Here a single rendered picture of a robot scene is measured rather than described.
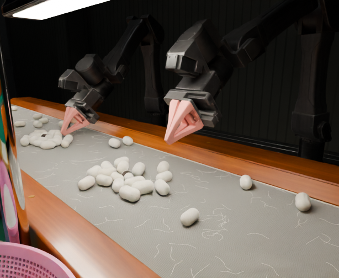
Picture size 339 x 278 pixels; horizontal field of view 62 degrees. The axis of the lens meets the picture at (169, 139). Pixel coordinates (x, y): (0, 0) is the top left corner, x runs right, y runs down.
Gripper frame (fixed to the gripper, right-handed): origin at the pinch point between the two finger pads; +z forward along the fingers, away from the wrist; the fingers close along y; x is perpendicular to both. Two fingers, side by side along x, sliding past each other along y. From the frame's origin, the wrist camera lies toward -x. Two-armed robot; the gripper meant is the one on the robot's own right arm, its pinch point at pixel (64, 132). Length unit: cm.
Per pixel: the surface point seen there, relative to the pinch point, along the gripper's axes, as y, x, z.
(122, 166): 34.6, -2.5, 2.7
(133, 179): 41.2, -4.3, 4.4
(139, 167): 37.5, -1.4, 1.3
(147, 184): 44.1, -3.7, 3.9
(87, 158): 20.7, -1.2, 4.0
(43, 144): 7.5, -5.3, 6.6
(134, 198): 45.2, -5.5, 7.1
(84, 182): 36.1, -8.1, 9.2
